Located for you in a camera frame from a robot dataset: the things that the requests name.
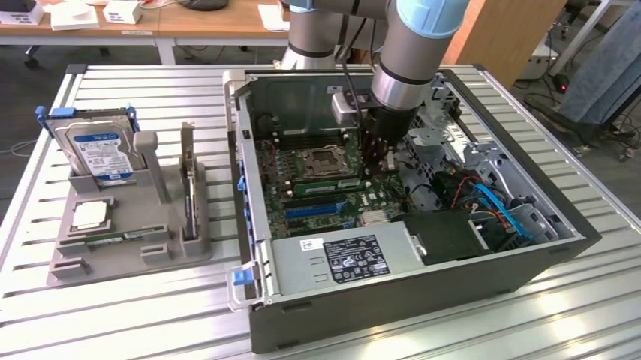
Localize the black chair caster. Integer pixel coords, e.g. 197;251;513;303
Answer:
22;44;44;69

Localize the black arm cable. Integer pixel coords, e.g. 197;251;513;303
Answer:
334;14;365;117

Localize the grey power supply unit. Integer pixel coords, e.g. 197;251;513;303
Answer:
259;220;428;297

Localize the person in blue jeans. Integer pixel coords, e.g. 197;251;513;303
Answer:
556;0;641;138

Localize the white paper stack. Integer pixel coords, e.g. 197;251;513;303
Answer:
258;2;293;32

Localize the white open carton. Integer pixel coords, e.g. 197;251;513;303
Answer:
50;0;101;32

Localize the graphics card with metal bracket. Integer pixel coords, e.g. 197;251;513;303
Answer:
178;120;202;241

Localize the grey parts rack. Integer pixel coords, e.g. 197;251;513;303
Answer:
46;121;215;289

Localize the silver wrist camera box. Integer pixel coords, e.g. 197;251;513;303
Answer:
330;91;373;125

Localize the blue disk caddy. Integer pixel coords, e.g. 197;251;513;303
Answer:
34;100;141;136

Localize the black power adapter red light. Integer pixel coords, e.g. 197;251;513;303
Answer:
549;73;573;95

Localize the white labelled cardboard box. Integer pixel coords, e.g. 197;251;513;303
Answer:
0;0;47;26
102;0;146;25

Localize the blue expansion slot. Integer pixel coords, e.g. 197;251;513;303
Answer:
285;204;337;221

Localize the silver CPU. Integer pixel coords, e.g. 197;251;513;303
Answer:
70;202;113;230

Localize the thin red wire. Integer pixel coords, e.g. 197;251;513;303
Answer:
450;175;511;230

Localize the silver perforated drive cage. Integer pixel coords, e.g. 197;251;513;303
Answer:
406;85;476;177

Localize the black open PC case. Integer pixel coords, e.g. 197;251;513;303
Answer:
222;67;603;356

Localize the CPU socket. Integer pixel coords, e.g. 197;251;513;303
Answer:
296;144;353;180

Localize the green motherboard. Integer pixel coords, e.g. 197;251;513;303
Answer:
253;127;417;241

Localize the wooden desk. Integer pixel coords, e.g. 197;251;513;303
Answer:
0;0;446;67

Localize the white desk frame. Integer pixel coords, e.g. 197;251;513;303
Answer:
548;0;632;76

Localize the blue expansion card retainer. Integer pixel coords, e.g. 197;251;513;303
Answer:
234;159;251;236

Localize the silver metal disk bay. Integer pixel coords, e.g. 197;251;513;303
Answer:
462;144;585;252

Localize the clear plastic case handle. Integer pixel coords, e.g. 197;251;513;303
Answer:
226;261;259;313

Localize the green RAM stick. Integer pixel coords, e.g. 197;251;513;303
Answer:
83;229;161;247
292;178;364;199

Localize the wooden cabinet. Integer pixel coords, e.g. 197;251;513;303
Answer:
440;0;571;90

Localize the white floor unit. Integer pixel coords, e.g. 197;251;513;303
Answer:
515;40;561;82

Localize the blue flat wire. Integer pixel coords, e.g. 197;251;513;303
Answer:
473;181;519;236

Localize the hard disk with blue label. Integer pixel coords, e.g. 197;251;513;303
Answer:
47;108;138;188

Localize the dark grey computer mouse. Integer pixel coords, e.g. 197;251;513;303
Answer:
181;0;231;11

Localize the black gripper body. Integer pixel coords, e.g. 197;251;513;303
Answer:
362;104;424;150

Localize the black wire bundle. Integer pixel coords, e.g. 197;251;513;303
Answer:
433;170;476;211

